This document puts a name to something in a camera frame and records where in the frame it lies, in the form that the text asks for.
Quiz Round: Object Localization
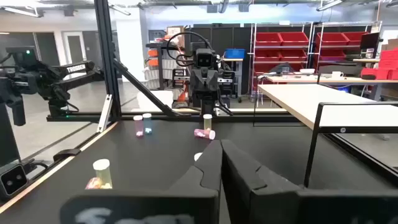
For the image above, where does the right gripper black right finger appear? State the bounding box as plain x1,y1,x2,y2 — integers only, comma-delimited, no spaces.
220,139,398,224

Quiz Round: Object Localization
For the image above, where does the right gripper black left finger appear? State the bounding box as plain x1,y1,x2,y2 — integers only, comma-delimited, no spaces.
60,139,223,224

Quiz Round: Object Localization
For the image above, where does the pink medicine bottle white cap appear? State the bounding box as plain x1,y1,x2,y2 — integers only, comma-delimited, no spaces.
133,114,144,138
193,128,216,141

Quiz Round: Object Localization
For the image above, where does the blue medicine bottle white cap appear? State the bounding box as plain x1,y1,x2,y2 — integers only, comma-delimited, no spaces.
142,113,153,135

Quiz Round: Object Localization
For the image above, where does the blue plastic bin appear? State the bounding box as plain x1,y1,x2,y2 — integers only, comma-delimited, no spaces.
223,48,246,60

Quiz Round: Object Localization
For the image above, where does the cluttered storage cart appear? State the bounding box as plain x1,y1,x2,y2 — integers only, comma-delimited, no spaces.
145,26,187,91

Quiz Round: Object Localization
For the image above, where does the red plastic storage bin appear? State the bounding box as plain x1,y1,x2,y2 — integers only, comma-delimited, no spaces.
317,49,346,62
279,49,308,61
315,32,349,47
255,32,283,47
343,31,369,46
279,31,310,47
255,49,282,62

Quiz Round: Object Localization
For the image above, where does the ceiling light tube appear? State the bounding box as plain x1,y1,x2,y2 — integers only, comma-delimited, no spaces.
0,5,43,18
315,0,345,12

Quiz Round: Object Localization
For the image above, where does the light wooden work table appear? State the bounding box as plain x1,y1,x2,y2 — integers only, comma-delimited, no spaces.
264,74,398,94

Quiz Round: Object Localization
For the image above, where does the red crate stack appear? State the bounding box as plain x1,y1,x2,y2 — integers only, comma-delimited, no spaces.
360,48,398,81

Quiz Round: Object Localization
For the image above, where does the cardboard box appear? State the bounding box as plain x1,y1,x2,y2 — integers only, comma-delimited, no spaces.
381,37,398,52

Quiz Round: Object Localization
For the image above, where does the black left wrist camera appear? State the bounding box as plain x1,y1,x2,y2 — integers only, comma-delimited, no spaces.
195,48,215,68

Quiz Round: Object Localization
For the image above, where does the black diagonal frame brace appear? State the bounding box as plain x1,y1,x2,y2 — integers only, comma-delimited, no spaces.
112,58,181,118

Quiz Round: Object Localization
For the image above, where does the metal wire shelving rack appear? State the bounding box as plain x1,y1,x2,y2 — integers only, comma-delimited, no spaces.
249,21,314,98
310,21,382,77

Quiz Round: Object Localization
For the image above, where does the silver frame bracket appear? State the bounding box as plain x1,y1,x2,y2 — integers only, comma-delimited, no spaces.
96,94,113,134

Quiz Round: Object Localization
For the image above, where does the black aluminium frame post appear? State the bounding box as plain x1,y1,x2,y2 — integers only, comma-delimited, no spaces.
94,0,123,121

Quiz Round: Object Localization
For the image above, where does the wooden shelf with black frame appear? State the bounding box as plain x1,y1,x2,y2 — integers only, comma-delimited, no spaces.
252,83,398,189

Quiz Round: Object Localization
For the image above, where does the black cable clip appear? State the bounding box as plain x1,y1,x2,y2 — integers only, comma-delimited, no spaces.
52,148,82,162

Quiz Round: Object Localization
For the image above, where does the black table-level camera box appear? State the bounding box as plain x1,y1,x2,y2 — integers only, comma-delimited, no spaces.
0,161,29,200

